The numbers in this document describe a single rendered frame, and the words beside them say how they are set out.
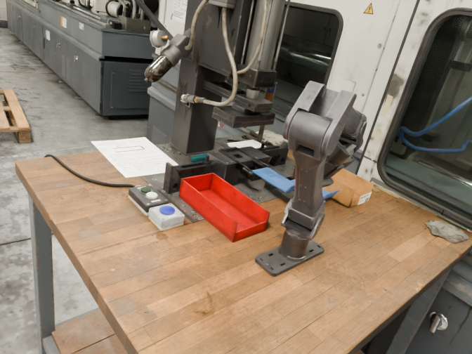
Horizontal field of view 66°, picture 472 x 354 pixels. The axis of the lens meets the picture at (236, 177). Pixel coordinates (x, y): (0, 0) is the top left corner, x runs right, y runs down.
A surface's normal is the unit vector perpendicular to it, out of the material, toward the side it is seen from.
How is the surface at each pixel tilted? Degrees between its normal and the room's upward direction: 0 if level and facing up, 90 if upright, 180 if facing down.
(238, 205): 90
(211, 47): 90
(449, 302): 90
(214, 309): 0
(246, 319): 0
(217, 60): 90
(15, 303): 0
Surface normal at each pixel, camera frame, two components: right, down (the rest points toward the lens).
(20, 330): 0.18, -0.89
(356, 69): -0.78, 0.13
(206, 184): 0.64, 0.43
